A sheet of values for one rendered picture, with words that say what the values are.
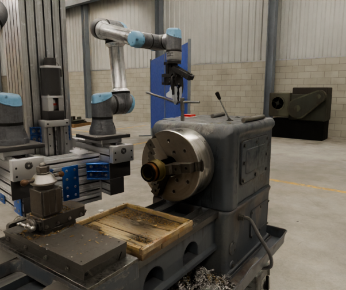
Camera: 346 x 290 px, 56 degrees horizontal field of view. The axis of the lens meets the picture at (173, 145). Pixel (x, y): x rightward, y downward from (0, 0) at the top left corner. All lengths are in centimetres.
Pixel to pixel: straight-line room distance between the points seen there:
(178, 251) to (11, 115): 94
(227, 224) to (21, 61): 129
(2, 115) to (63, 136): 36
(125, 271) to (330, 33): 1086
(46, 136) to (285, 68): 1038
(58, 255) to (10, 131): 80
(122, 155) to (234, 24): 1116
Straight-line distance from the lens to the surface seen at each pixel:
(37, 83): 187
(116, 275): 96
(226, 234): 156
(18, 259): 114
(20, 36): 187
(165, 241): 118
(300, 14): 1185
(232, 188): 149
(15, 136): 163
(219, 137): 145
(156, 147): 140
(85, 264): 91
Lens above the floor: 140
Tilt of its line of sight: 9 degrees down
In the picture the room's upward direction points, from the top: straight up
